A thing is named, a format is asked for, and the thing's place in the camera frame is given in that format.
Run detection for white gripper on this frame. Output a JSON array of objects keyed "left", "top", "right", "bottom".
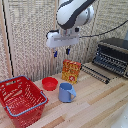
[{"left": 45, "top": 29, "right": 81, "bottom": 58}]

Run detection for blue plastic mug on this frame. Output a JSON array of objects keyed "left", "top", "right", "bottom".
[{"left": 58, "top": 82, "right": 77, "bottom": 103}]

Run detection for orange yellow snack box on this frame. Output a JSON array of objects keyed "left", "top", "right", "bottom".
[{"left": 61, "top": 59, "right": 82, "bottom": 85}]

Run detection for red plastic bowl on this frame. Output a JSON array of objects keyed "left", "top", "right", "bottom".
[{"left": 41, "top": 76, "right": 59, "bottom": 92}]

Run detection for black oven rack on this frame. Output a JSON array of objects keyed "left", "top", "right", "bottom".
[{"left": 80, "top": 63, "right": 112, "bottom": 85}]

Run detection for black toaster oven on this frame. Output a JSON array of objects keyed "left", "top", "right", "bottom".
[{"left": 92, "top": 37, "right": 128, "bottom": 80}]

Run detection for red shopping basket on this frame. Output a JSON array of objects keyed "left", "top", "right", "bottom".
[{"left": 0, "top": 75, "right": 49, "bottom": 128}]

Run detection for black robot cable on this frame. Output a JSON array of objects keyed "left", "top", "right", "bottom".
[{"left": 78, "top": 19, "right": 128, "bottom": 39}]

